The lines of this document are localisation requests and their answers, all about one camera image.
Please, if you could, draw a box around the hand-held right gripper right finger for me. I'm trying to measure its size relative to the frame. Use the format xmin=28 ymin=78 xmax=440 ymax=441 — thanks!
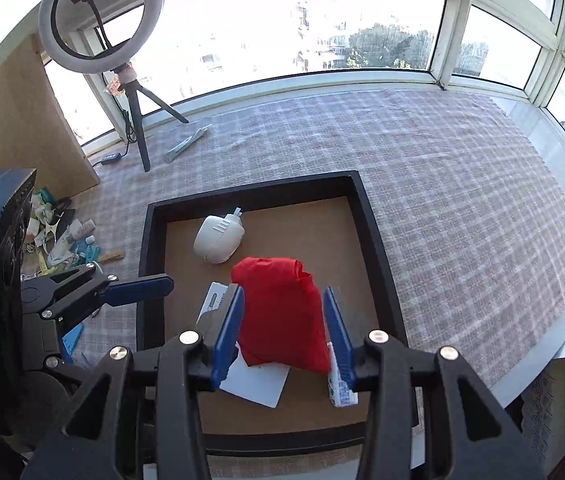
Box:
xmin=321 ymin=286 xmax=546 ymax=480

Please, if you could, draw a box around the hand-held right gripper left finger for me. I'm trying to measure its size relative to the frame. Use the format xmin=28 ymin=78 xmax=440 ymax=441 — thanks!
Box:
xmin=20 ymin=284 xmax=246 ymax=480

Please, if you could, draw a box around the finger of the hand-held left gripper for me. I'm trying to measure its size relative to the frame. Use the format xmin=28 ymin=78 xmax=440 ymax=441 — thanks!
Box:
xmin=37 ymin=355 xmax=108 ymax=396
xmin=21 ymin=263 xmax=174 ymax=333

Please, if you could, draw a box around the red cloth pouch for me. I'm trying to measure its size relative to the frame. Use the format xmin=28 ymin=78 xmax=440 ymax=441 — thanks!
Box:
xmin=231 ymin=256 xmax=332 ymax=374

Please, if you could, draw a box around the black tray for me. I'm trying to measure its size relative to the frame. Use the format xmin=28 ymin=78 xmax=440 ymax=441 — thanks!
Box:
xmin=136 ymin=170 xmax=419 ymax=457

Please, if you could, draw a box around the white crumpled bag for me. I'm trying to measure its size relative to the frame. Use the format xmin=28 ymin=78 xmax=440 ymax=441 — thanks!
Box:
xmin=26 ymin=194 xmax=63 ymax=248

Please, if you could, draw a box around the white round device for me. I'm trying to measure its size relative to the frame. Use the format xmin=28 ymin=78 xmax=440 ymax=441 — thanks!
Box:
xmin=193 ymin=207 xmax=246 ymax=264

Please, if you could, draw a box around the grey tube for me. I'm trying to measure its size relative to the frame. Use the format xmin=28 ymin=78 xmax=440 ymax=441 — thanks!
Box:
xmin=164 ymin=124 xmax=212 ymax=163

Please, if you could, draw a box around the wooden board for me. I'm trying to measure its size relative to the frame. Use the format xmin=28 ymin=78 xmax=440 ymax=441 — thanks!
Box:
xmin=0 ymin=35 xmax=100 ymax=201

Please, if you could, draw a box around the plaid tablecloth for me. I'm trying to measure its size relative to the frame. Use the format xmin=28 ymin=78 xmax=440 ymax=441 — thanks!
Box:
xmin=20 ymin=87 xmax=565 ymax=480

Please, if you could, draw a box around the black ring light cable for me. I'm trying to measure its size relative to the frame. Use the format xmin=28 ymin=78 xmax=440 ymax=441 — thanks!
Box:
xmin=91 ymin=95 xmax=136 ymax=168

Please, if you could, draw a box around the white ring light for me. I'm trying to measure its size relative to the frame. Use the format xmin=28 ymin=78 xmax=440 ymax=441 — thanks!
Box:
xmin=37 ymin=0 xmax=166 ymax=75

